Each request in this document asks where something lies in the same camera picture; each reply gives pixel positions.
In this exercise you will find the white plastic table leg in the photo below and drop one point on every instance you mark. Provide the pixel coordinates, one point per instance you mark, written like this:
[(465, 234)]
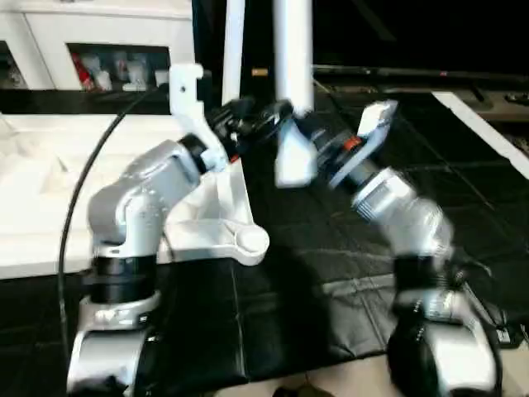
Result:
[(293, 83), (234, 50)]

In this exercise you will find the white plastic table top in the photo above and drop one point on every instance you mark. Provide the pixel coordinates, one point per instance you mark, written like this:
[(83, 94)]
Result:
[(50, 190)]

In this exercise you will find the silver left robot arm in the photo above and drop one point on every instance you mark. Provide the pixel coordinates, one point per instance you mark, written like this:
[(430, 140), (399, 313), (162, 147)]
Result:
[(132, 223)]

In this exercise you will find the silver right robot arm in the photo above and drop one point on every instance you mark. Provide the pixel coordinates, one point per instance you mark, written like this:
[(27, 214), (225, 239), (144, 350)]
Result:
[(421, 248)]

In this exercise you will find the small brown label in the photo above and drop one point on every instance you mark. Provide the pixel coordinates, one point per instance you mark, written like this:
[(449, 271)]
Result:
[(259, 73)]

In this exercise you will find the black flat monitor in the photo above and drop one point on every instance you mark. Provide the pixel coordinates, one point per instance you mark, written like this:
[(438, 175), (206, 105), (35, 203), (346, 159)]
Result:
[(413, 74)]

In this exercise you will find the black cabinet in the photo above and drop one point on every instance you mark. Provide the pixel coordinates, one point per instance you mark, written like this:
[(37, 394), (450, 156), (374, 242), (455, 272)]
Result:
[(372, 33)]

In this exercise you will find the black mat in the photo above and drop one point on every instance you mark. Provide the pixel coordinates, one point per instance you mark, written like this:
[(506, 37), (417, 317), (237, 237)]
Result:
[(331, 273)]

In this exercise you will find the white flat strip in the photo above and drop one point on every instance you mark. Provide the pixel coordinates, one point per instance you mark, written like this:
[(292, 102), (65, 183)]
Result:
[(483, 128)]

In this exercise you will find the white glass-door cabinet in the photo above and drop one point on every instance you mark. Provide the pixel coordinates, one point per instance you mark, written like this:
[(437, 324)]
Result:
[(99, 41)]

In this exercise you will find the black remote control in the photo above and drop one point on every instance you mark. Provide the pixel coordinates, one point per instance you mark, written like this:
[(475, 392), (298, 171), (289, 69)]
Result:
[(517, 98)]

